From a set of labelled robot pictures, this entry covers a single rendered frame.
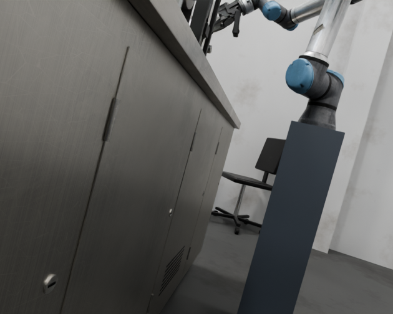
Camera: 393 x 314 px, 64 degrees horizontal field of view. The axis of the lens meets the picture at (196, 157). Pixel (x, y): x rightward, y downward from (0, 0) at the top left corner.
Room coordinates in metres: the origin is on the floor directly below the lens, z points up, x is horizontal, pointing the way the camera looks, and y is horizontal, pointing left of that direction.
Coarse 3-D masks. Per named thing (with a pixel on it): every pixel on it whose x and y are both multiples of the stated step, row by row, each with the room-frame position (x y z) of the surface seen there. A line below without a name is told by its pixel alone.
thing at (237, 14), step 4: (236, 12) 1.54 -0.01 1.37; (240, 12) 1.54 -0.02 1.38; (236, 16) 1.54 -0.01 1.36; (240, 16) 1.56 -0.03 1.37; (236, 20) 1.53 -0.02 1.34; (236, 24) 1.53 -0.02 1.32; (236, 28) 1.53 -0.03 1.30; (232, 32) 1.55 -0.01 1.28; (236, 32) 1.53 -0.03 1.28; (236, 36) 1.56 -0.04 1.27
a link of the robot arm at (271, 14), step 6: (264, 0) 1.47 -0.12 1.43; (270, 0) 1.45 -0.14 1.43; (258, 6) 1.51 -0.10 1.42; (264, 6) 1.46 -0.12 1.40; (270, 6) 1.43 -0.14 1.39; (276, 6) 1.43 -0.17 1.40; (282, 6) 1.49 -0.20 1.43; (264, 12) 1.46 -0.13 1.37; (270, 12) 1.44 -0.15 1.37; (276, 12) 1.45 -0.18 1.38; (282, 12) 1.49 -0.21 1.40; (270, 18) 1.46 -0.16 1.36; (276, 18) 1.47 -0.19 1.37; (282, 18) 1.50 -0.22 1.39
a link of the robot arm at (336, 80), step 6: (330, 72) 1.24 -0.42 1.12; (336, 72) 1.24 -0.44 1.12; (330, 78) 1.22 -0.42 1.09; (336, 78) 1.24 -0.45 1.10; (342, 78) 1.25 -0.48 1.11; (330, 84) 1.21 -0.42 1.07; (336, 84) 1.24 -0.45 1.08; (342, 84) 1.26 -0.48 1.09; (330, 90) 1.22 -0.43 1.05; (336, 90) 1.24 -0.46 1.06; (324, 96) 1.23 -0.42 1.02; (330, 96) 1.24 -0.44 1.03; (336, 96) 1.25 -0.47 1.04; (324, 102) 1.24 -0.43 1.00; (330, 102) 1.24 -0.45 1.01; (336, 102) 1.25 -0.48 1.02
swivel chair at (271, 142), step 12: (264, 144) 3.40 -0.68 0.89; (276, 144) 3.18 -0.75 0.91; (264, 156) 3.29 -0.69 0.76; (276, 156) 3.09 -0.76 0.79; (264, 168) 3.20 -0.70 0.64; (276, 168) 3.03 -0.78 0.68; (240, 180) 2.90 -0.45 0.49; (252, 180) 3.06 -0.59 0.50; (264, 180) 3.20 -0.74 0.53; (240, 192) 3.14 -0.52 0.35; (240, 204) 3.14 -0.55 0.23; (228, 216) 3.12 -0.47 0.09; (240, 216) 3.22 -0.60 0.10
